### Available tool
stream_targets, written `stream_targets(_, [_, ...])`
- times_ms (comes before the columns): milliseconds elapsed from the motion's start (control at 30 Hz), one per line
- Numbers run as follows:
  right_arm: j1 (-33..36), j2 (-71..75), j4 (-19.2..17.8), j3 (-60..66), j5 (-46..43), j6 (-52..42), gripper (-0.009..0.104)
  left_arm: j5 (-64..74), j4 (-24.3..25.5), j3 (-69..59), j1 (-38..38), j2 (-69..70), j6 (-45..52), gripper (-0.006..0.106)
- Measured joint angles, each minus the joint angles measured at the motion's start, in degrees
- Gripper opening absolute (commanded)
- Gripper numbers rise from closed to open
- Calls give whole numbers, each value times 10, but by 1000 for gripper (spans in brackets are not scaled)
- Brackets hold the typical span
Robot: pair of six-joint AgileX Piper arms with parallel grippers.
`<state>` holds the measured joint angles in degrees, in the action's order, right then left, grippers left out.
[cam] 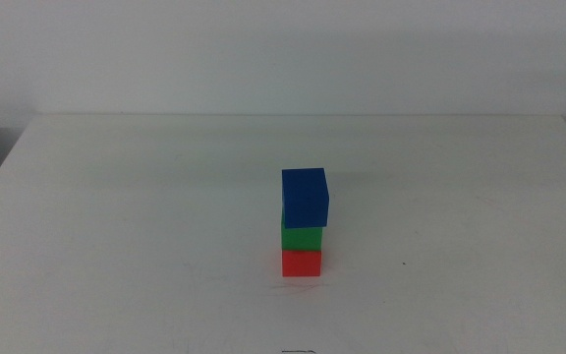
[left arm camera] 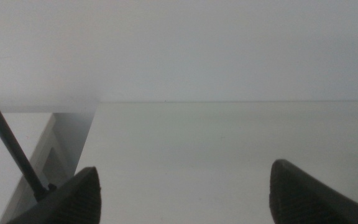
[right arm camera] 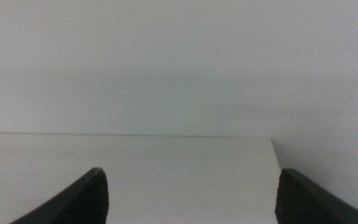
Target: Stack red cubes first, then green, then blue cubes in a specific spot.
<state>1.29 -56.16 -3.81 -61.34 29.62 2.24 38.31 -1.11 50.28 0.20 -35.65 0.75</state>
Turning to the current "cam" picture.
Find blue cube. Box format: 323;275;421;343
281;167;331;230

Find green cube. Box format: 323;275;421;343
280;210;324;253

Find red cube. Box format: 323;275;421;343
281;249;323;278

